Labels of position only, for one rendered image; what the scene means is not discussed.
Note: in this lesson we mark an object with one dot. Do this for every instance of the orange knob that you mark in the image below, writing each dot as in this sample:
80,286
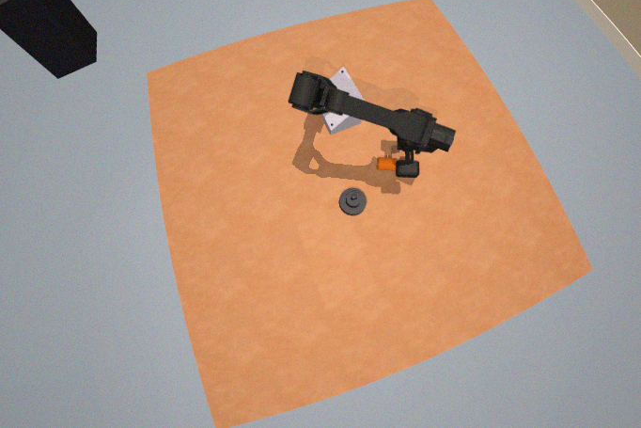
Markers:
385,163

